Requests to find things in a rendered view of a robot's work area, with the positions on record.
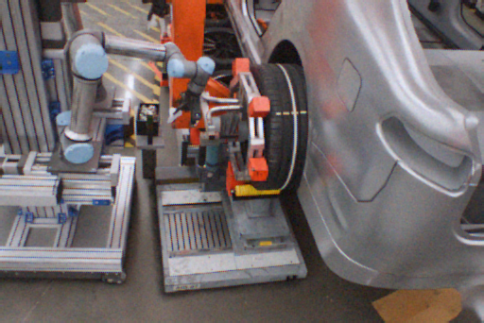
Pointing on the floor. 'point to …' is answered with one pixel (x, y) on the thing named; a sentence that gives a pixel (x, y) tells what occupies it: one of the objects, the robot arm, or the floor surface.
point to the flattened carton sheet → (420, 305)
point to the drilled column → (148, 162)
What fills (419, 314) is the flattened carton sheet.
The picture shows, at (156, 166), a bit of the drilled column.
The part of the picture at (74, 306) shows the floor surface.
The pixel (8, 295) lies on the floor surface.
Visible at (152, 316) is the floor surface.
